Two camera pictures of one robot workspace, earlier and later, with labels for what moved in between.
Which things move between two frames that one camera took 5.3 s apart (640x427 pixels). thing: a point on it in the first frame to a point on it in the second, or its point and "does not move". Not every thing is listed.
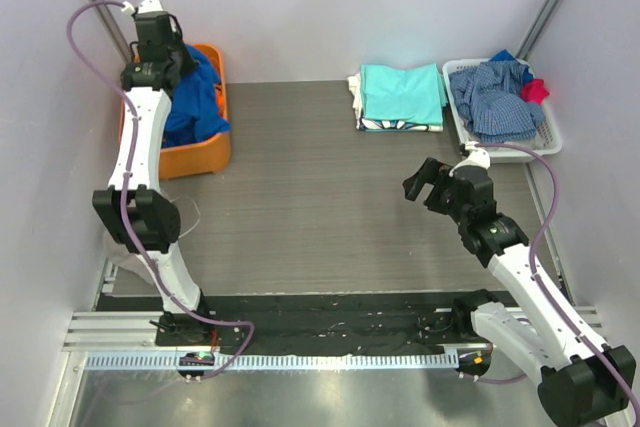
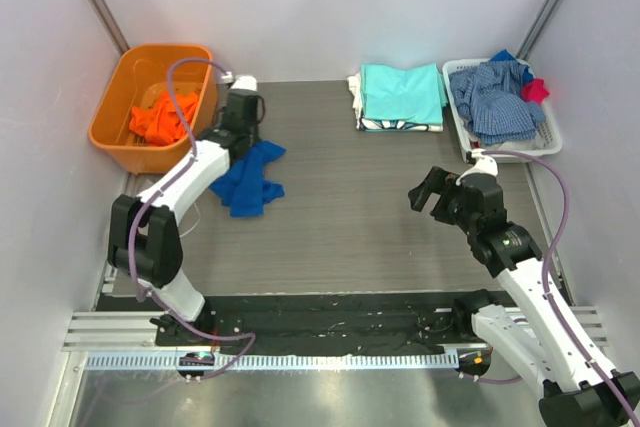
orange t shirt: [220, 97] to [161, 124]
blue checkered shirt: [491, 101] does not move
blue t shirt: [194, 113] to [244, 187]
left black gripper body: [186, 63] to [239, 110]
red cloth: [534, 90] does not move
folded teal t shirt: [412, 96] does not move
